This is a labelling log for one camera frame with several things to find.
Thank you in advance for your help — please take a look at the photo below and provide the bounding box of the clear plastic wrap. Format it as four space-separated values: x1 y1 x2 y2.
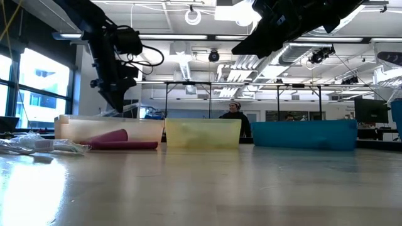
0 131 92 155

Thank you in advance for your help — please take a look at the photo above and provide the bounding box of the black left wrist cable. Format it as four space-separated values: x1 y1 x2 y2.
114 24 165 76

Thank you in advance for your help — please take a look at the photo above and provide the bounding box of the orange translucent plastic bin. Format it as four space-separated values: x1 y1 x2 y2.
53 114 165 144

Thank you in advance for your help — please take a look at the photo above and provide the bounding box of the yellow translucent plastic bin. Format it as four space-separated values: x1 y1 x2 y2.
165 117 242 149

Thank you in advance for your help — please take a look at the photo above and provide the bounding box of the magenta plastic container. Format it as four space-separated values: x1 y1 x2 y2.
80 129 159 151

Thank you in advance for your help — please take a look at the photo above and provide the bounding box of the silver ventilation duct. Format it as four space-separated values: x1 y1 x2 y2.
278 6 367 65

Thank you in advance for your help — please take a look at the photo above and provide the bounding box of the black metal stand frame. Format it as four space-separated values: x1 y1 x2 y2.
275 83 323 122
164 80 212 119

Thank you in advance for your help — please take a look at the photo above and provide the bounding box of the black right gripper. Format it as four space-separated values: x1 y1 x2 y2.
231 0 328 60

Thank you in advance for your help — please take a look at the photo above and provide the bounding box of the black monitor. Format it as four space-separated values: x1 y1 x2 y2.
354 97 389 124
124 99 140 120

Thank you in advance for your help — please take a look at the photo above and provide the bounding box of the blue plastic bin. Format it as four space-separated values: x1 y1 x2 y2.
250 119 358 151

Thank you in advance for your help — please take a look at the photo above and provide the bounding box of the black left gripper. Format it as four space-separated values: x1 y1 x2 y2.
89 40 139 114

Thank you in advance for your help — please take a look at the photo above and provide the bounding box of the yellow hanging cord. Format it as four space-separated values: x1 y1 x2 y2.
0 0 23 43

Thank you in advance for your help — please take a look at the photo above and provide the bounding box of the white cable coil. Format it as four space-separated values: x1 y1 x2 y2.
184 8 202 26

